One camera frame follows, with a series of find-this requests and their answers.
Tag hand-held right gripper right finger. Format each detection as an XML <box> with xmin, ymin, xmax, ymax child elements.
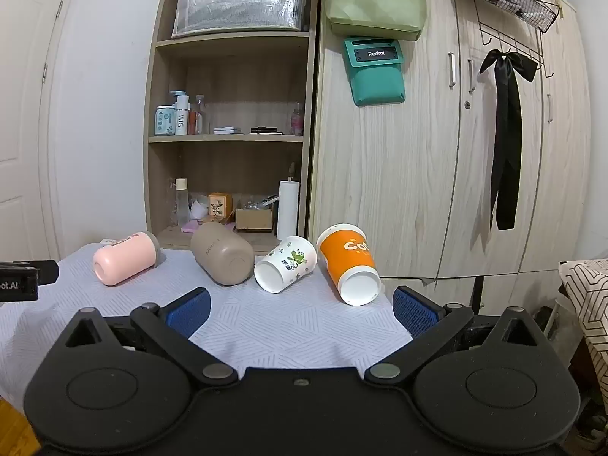
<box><xmin>365</xmin><ymin>286</ymin><xmax>543</xmax><ymax>386</ymax></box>

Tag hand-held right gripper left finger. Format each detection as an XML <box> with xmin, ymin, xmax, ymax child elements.
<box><xmin>63</xmin><ymin>288</ymin><xmax>238</xmax><ymax>388</ymax></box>

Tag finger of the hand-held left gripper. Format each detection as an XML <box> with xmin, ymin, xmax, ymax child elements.
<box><xmin>0</xmin><ymin>260</ymin><xmax>60</xmax><ymax>286</ymax></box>

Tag taupe cup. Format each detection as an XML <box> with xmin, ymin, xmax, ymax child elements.
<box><xmin>190</xmin><ymin>222</ymin><xmax>256</xmax><ymax>287</ymax></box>

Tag pink cup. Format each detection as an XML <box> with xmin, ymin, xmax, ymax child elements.
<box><xmin>93</xmin><ymin>232</ymin><xmax>159</xmax><ymax>287</ymax></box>

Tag orange paper cup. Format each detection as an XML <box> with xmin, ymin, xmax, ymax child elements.
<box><xmin>316</xmin><ymin>223</ymin><xmax>383</xmax><ymax>307</ymax></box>

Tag white floral cup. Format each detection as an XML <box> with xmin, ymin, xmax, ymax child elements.
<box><xmin>254</xmin><ymin>236</ymin><xmax>318</xmax><ymax>294</ymax></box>

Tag white patterned table cloth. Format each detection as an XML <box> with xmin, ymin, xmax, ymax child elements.
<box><xmin>0</xmin><ymin>242</ymin><xmax>415</xmax><ymax>402</ymax></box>

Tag clear bottle cream cap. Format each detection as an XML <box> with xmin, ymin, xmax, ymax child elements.
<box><xmin>174</xmin><ymin>178</ymin><xmax>190</xmax><ymax>229</ymax></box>

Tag yellow floral box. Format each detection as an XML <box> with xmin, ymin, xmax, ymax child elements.
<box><xmin>208</xmin><ymin>193</ymin><xmax>234</xmax><ymax>222</ymax></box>

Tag cardboard box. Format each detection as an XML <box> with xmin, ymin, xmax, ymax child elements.
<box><xmin>235</xmin><ymin>206</ymin><xmax>274</xmax><ymax>233</ymax></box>

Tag wooden wardrobe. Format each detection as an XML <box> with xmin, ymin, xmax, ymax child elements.
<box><xmin>308</xmin><ymin>0</ymin><xmax>592</xmax><ymax>306</ymax></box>

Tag white paper towel roll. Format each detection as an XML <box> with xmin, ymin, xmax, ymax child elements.
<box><xmin>277</xmin><ymin>179</ymin><xmax>300</xmax><ymax>241</ymax></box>

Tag white door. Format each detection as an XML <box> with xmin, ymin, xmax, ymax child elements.
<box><xmin>0</xmin><ymin>0</ymin><xmax>81</xmax><ymax>261</ymax></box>

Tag geometric patterned cream fabric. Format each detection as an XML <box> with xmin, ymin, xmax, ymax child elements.
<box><xmin>557</xmin><ymin>259</ymin><xmax>608</xmax><ymax>372</ymax></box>

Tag black ribbon bow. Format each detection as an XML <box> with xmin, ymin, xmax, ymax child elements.
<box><xmin>479</xmin><ymin>49</ymin><xmax>540</xmax><ymax>231</ymax></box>

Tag teal label jar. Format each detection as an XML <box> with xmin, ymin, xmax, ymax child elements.
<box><xmin>154</xmin><ymin>105</ymin><xmax>176</xmax><ymax>137</ymax></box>

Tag wooden shelf unit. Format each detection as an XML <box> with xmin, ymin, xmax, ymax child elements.
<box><xmin>144</xmin><ymin>0</ymin><xmax>319</xmax><ymax>254</ymax></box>

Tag white pump bottle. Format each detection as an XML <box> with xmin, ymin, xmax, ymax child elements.
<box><xmin>169</xmin><ymin>90</ymin><xmax>191</xmax><ymax>136</ymax></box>

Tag teal pouch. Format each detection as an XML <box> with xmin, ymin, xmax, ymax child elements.
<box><xmin>343</xmin><ymin>35</ymin><xmax>407</xmax><ymax>106</ymax></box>

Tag light green bag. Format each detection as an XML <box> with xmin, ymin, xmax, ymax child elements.
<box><xmin>324</xmin><ymin>0</ymin><xmax>427</xmax><ymax>42</ymax></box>

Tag plastic-wrapped grey storage box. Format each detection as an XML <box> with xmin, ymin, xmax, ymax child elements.
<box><xmin>171</xmin><ymin>0</ymin><xmax>309</xmax><ymax>39</ymax></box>

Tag black wire hook rack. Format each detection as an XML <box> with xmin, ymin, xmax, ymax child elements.
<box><xmin>472</xmin><ymin>0</ymin><xmax>556</xmax><ymax>79</ymax></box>

